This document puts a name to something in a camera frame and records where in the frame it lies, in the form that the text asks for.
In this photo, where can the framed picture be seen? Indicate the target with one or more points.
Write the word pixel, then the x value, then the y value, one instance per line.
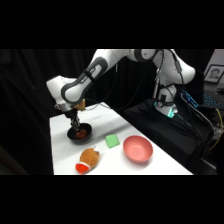
pixel 214 74

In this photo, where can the green sponge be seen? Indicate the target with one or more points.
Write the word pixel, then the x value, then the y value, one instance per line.
pixel 112 141

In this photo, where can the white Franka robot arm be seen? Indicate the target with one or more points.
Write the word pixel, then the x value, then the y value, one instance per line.
pixel 100 66

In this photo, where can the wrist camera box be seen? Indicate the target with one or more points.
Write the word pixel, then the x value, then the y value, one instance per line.
pixel 80 105

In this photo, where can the black curtain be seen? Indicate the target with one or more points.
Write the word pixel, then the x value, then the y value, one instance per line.
pixel 23 100

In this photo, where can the keyboard with blue lights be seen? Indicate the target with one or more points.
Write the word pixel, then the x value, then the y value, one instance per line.
pixel 196 99

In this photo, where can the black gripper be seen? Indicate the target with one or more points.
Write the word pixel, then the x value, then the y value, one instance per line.
pixel 72 116

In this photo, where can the black bowl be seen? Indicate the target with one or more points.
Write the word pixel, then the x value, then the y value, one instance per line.
pixel 83 138

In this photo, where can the green indicator light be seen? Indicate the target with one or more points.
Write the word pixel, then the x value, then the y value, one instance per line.
pixel 171 112

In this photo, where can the pink bowl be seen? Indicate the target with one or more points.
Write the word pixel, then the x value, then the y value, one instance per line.
pixel 137 149

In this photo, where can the black covered robot stand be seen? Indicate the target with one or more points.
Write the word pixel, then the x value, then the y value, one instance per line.
pixel 156 126

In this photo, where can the brown and orange plush toy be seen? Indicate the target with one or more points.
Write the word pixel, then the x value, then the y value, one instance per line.
pixel 89 158

